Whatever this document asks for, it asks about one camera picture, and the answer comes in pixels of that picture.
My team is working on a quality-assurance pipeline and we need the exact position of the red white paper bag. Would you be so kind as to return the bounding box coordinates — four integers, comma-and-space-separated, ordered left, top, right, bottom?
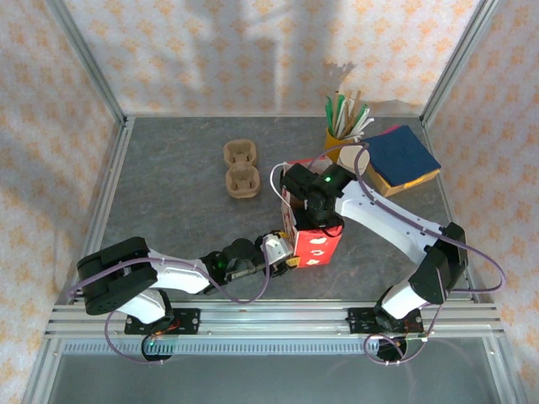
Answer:
269, 154, 346, 269

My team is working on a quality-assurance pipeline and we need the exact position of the blue napkin stack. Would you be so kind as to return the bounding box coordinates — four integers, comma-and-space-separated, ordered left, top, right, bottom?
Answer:
359, 125, 442, 189

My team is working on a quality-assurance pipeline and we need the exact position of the green plastic straw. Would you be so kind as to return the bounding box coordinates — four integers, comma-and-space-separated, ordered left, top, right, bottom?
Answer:
323, 95, 337, 138
335, 93, 347, 136

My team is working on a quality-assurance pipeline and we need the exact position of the yellow straw holder tin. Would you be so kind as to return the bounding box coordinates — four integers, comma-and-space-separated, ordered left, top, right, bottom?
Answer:
323, 125, 359, 163

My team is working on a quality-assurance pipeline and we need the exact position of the brown pulp cup carrier stack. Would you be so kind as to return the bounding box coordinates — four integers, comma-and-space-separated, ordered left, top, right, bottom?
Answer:
222, 140, 260, 199

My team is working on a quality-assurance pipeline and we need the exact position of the yellow napkin stack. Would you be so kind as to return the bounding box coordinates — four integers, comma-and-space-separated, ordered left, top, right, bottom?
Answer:
364, 162, 442, 199

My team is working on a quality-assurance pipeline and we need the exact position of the grey metal lower panel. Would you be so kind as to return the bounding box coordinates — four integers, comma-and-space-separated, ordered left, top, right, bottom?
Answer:
45, 353, 502, 404

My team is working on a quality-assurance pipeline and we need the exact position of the aluminium mounting rail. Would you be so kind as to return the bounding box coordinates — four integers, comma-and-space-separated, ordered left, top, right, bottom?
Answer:
44, 299, 504, 338

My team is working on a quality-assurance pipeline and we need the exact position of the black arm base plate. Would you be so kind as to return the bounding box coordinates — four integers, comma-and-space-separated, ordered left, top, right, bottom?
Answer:
125, 308, 201, 337
347, 306, 424, 337

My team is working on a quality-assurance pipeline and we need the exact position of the grey slotted cable duct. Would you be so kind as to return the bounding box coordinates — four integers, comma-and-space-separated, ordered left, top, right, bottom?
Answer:
62, 338, 492, 355

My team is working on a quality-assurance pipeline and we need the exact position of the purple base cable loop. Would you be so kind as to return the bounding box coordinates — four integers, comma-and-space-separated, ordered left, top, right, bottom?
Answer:
103, 310, 166, 367
364, 332, 437, 366

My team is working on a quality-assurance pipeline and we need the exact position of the aluminium table side rail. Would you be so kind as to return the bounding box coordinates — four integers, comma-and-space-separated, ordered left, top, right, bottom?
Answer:
67, 116, 136, 304
420, 117, 481, 304

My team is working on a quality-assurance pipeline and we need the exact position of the aluminium frame post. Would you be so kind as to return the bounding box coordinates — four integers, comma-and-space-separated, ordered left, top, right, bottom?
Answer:
45, 0, 128, 127
420, 0, 503, 127

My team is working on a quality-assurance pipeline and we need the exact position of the aluminium frame leg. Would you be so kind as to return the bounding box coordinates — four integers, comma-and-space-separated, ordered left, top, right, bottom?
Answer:
483, 336, 520, 404
23, 336, 64, 404

